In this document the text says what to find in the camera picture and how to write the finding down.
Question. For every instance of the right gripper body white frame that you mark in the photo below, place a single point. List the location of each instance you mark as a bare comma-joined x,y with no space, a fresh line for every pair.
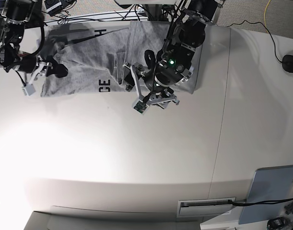
46,67

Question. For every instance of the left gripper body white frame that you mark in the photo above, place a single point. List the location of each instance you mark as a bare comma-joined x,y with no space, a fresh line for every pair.
150,93

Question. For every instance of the grey T-shirt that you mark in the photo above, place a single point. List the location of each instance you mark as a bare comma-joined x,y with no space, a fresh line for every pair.
95,63

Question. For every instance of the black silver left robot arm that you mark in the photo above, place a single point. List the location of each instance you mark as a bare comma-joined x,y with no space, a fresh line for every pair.
172,65

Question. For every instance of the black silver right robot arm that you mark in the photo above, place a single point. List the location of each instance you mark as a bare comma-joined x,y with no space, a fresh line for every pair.
17,16

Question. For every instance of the black computer mouse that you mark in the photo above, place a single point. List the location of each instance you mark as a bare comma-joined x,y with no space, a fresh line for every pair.
287,63

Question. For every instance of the blue-grey tablet panel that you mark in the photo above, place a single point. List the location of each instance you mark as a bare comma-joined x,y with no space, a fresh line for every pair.
272,183

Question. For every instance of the black device with blue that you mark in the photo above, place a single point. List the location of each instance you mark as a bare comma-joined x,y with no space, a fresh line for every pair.
277,223

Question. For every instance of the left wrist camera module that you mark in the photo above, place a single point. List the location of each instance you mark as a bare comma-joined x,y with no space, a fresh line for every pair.
140,107

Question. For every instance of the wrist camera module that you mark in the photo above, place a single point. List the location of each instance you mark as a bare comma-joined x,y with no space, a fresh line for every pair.
28,89
140,107

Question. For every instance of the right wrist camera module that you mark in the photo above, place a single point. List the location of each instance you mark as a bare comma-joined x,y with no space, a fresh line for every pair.
28,89

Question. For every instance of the grey camera box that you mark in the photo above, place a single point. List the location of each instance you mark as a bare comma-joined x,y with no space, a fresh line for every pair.
53,7

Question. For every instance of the white central mount stand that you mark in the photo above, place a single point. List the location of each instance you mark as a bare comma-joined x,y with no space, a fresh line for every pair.
153,10

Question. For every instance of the white cable slot tray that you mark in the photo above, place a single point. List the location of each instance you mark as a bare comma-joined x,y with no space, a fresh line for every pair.
202,208

